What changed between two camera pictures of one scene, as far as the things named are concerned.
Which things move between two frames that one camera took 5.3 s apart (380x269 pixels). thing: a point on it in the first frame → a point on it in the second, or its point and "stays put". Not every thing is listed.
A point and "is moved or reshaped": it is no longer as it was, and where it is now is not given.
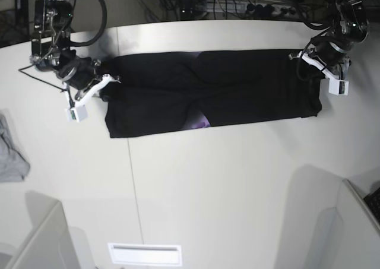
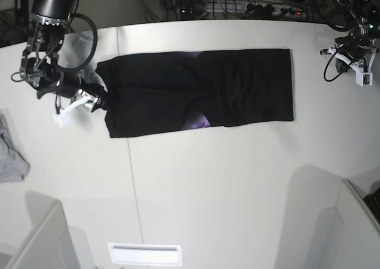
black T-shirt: (167, 92) is moved or reshaped
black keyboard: (373, 201) stays put
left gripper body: (79, 72) → (68, 84)
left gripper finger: (107, 78) → (94, 88)
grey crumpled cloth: (13, 166) stays put
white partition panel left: (49, 246) stays put
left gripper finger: (105, 96) → (98, 103)
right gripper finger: (291, 57) → (331, 50)
